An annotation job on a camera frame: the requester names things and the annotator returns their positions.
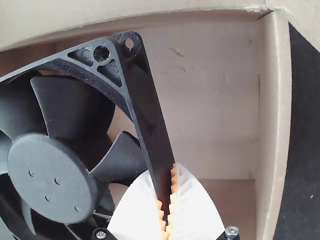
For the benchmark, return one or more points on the black mat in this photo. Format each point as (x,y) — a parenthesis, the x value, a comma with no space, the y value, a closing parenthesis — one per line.
(303,150)

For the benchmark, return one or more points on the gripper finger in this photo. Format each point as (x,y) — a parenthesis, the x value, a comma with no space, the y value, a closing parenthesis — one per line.
(135,212)
(195,212)

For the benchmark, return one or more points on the black square fan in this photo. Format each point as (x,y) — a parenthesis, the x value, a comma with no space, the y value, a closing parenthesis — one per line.
(62,162)

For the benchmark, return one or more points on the cardboard box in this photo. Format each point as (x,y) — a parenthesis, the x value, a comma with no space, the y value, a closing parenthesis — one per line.
(212,100)

